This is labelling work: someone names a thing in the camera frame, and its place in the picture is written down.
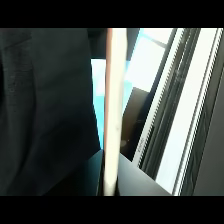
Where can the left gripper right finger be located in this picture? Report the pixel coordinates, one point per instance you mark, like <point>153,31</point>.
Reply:
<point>136,181</point>

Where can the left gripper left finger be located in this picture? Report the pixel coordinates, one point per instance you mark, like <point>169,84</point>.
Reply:
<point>95,176</point>

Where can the black long-sleeved shirt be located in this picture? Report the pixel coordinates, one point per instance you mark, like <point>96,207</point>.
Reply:
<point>46,110</point>

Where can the silver frame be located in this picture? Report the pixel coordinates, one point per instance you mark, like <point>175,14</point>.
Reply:
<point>186,116</point>

